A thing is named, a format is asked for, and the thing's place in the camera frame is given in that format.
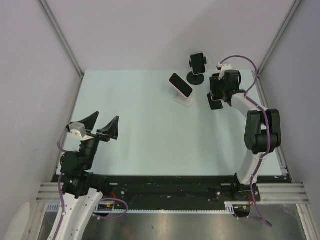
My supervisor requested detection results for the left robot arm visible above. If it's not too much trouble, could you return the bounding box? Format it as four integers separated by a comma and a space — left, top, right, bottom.
48, 111, 120, 240

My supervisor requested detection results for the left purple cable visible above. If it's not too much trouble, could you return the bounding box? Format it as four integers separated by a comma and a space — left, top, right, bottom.
56, 132, 129, 221

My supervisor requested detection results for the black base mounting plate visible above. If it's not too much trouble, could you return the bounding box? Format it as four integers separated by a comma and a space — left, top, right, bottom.
51, 174, 293, 211

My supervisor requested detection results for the aluminium front rail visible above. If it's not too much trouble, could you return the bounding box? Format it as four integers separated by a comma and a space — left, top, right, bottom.
36, 182, 310, 204

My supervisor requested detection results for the phone in black clamp stand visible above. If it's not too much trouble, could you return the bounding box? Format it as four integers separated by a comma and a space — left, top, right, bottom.
190, 52, 206, 75

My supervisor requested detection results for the aluminium corner post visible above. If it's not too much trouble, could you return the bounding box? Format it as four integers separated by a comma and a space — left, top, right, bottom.
37, 0, 85, 80
258, 0, 303, 74

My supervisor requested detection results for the white folding phone stand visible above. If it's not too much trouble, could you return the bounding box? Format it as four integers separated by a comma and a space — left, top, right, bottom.
174, 93, 194, 107

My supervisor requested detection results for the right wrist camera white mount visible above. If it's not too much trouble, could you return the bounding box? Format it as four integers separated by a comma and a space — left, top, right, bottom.
217, 62, 233, 80

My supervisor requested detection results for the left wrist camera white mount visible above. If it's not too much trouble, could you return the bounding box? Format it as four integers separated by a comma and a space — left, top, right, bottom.
66, 122, 93, 141

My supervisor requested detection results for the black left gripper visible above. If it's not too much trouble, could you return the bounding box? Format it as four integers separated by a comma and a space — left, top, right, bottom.
78, 111, 119, 169

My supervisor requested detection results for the white slotted cable duct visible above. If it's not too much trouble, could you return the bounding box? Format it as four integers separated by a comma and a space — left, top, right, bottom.
46, 201, 251, 215

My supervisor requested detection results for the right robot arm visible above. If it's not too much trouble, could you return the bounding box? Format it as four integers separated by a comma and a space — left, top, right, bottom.
207, 70, 282, 202

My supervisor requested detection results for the black folding phone stand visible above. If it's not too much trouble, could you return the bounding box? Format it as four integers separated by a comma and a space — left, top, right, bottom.
207, 89, 223, 110

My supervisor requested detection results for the black round-base clamp stand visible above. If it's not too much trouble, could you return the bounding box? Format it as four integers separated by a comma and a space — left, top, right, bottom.
186, 60, 205, 86

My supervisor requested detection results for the pink phone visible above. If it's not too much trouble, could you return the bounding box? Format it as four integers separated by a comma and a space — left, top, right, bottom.
168, 73, 194, 99
209, 73, 223, 101

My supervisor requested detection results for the left aluminium corner post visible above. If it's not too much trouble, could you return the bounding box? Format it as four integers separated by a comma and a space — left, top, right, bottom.
37, 0, 85, 80

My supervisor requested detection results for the right aluminium corner post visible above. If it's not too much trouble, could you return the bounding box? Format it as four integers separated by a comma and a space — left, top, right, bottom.
258, 0, 303, 74

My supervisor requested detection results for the purple cable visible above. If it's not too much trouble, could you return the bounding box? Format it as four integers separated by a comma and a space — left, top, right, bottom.
219, 55, 273, 228
56, 132, 129, 221

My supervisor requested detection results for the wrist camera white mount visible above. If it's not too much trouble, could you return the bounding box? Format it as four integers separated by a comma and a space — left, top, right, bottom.
217, 62, 233, 80
66, 122, 93, 141

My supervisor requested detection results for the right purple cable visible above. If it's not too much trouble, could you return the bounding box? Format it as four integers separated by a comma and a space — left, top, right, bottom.
219, 55, 273, 228

